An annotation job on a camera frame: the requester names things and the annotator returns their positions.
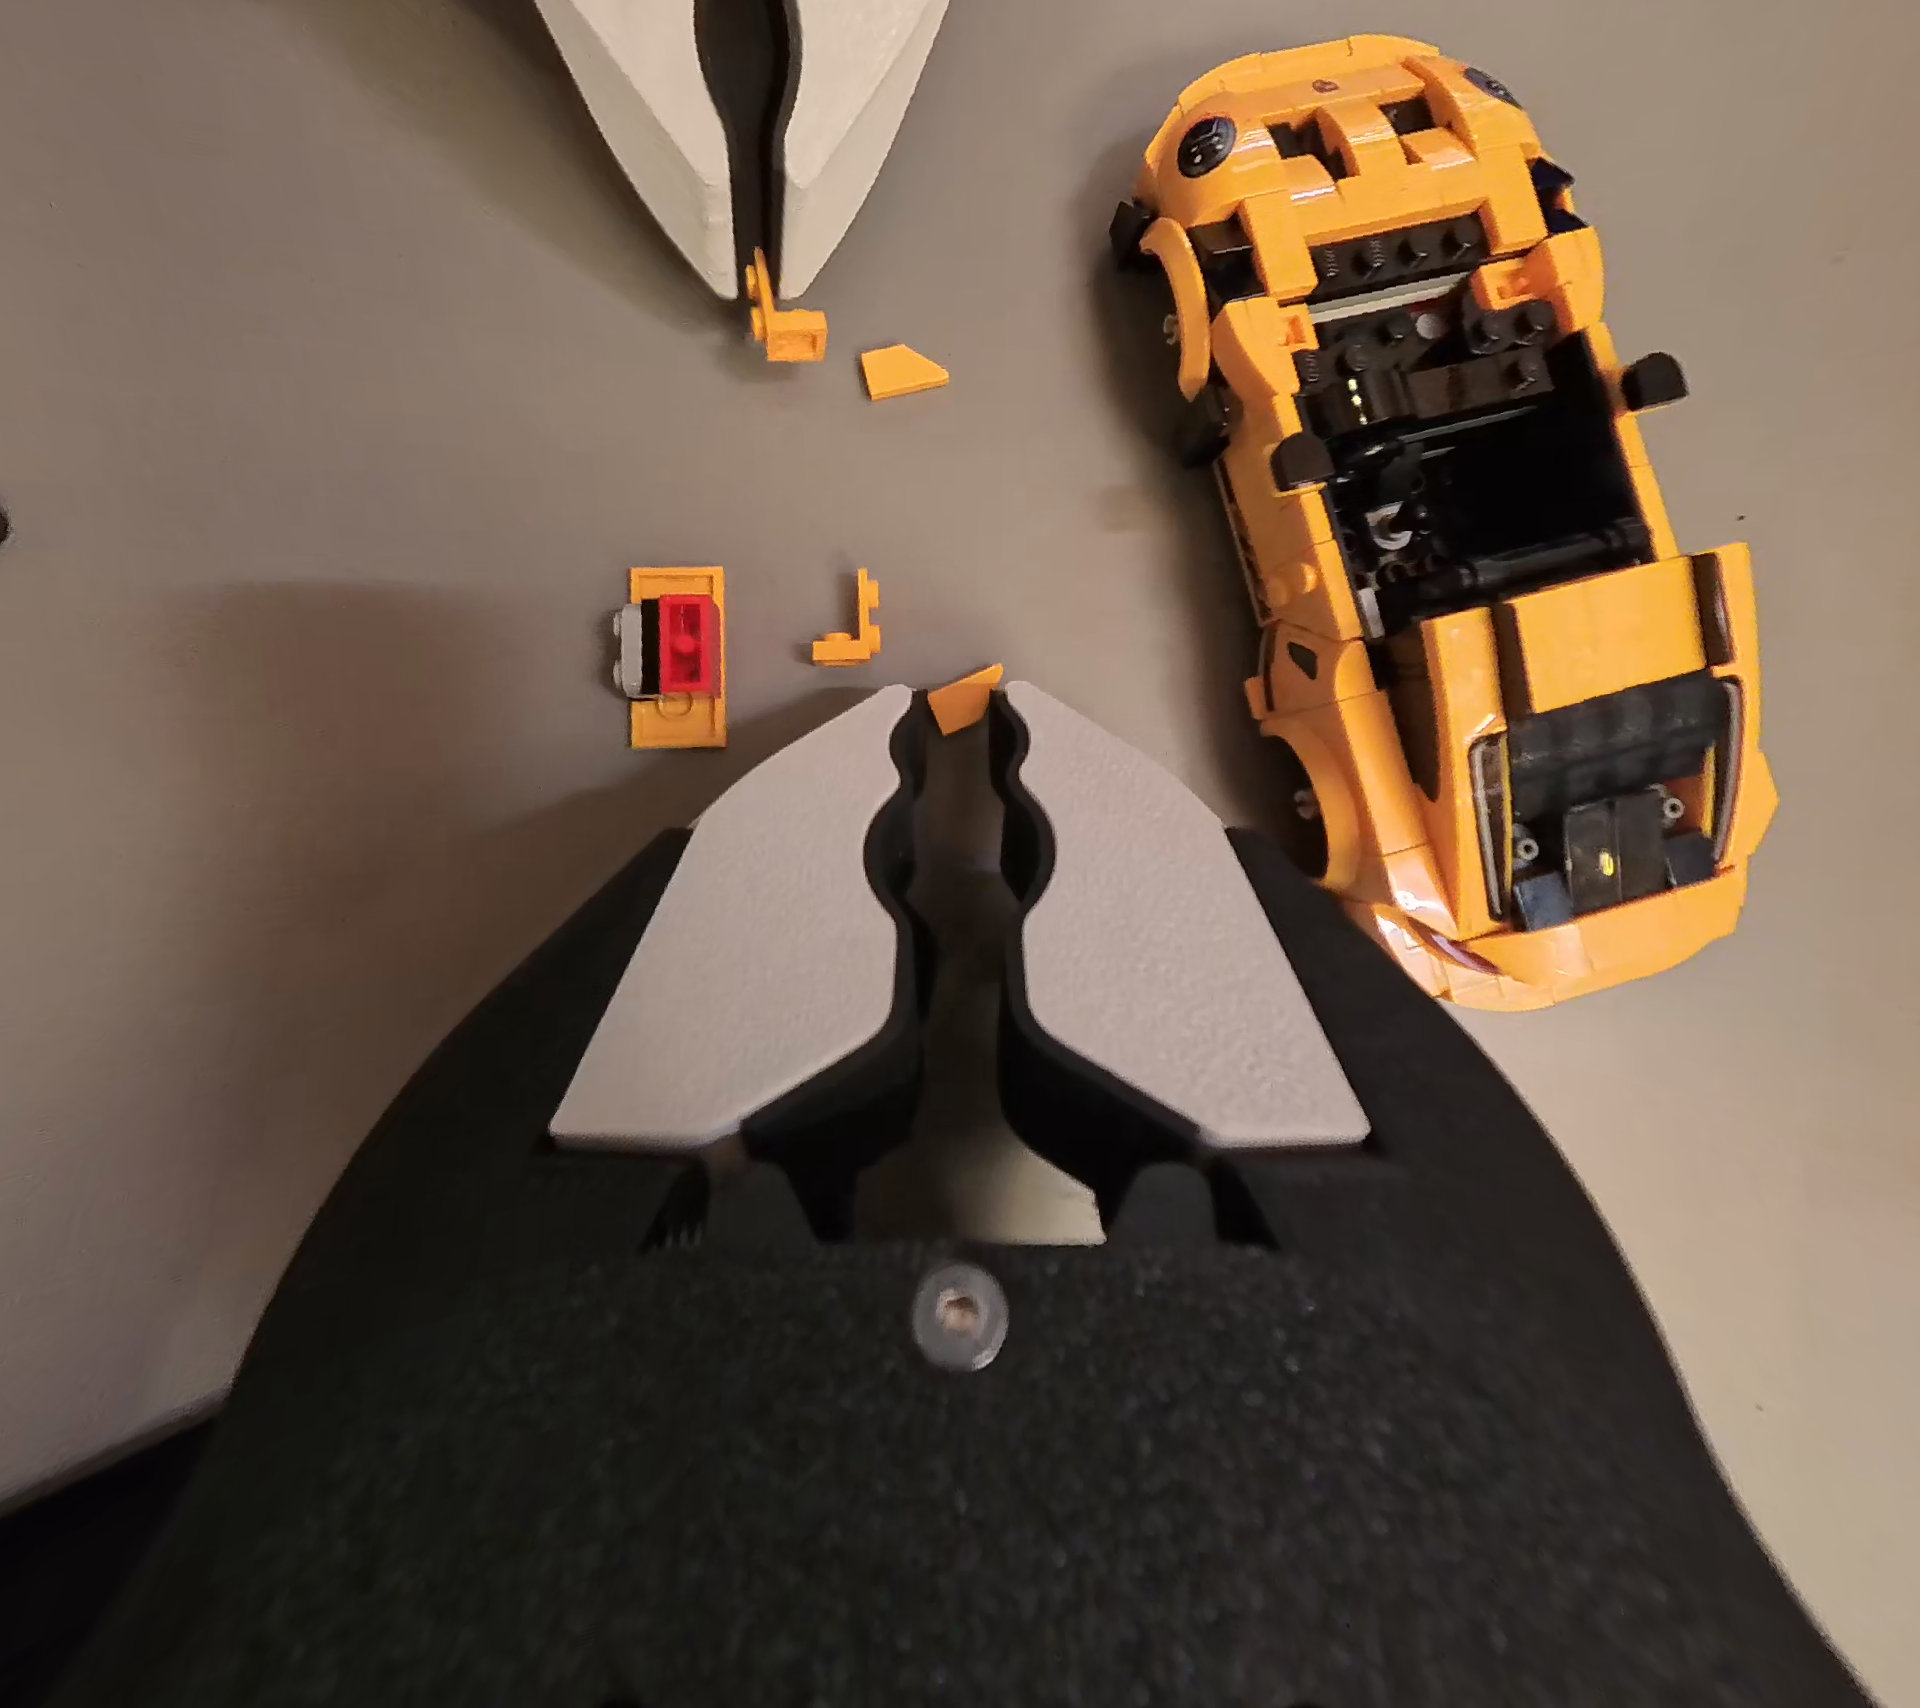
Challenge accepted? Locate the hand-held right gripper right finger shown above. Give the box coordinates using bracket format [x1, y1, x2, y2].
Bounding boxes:
[981, 680, 1371, 1208]

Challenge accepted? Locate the yellow lego car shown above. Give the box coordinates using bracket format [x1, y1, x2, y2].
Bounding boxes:
[1106, 32, 1782, 1017]

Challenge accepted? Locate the orange plate with red brick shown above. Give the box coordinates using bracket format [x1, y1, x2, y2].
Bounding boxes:
[610, 561, 731, 751]

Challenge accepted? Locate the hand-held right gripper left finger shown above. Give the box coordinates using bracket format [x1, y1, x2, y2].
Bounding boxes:
[545, 681, 936, 1199]

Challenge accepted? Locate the orange lego bracket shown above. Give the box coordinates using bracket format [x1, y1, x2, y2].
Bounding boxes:
[809, 565, 881, 668]
[744, 243, 832, 369]

